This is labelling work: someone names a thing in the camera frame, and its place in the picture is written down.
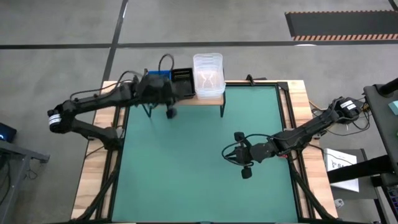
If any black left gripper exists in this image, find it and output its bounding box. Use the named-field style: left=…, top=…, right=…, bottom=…
left=136, top=74, right=178, bottom=119

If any blue plastic basket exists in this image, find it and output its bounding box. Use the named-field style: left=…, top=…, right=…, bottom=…
left=147, top=70, right=172, bottom=81

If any black floor cable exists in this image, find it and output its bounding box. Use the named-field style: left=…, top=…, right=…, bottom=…
left=312, top=98, right=374, bottom=137

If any black metal table frame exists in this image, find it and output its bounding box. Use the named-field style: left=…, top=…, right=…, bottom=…
left=93, top=74, right=330, bottom=224

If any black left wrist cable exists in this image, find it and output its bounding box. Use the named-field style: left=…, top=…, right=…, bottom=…
left=158, top=53, right=175, bottom=73

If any black hazard-striped floor mat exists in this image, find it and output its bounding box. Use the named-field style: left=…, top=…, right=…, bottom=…
left=285, top=10, right=398, bottom=42

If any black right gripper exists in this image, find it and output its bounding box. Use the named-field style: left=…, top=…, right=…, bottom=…
left=224, top=131, right=269, bottom=180

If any black monitor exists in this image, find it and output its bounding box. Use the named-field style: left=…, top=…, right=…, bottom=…
left=0, top=122, right=18, bottom=144

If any black sleeved cable bundle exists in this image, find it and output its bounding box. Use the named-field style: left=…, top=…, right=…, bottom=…
left=287, top=155, right=341, bottom=222
left=72, top=149, right=123, bottom=222

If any grey metal table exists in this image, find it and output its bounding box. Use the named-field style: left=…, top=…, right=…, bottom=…
left=0, top=139, right=50, bottom=218

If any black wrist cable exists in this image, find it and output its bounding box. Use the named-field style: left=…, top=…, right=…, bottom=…
left=158, top=53, right=175, bottom=73
left=221, top=133, right=274, bottom=163

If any green table mat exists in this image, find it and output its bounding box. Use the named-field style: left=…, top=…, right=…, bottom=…
left=111, top=85, right=300, bottom=223

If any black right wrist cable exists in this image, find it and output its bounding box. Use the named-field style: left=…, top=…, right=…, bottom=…
left=221, top=133, right=274, bottom=163

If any black metal beam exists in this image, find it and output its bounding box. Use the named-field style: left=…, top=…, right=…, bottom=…
left=326, top=154, right=398, bottom=184

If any white cardboard box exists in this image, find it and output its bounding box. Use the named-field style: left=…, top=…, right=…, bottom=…
left=323, top=148, right=361, bottom=193

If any wooden shelf with black frame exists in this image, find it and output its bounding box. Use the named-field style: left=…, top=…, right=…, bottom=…
left=141, top=70, right=226, bottom=118

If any panel with coloured buttons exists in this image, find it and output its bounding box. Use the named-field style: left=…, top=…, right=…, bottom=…
left=385, top=185, right=398, bottom=215

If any black equipment stand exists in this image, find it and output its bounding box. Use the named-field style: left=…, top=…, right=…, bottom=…
left=363, top=77, right=398, bottom=224

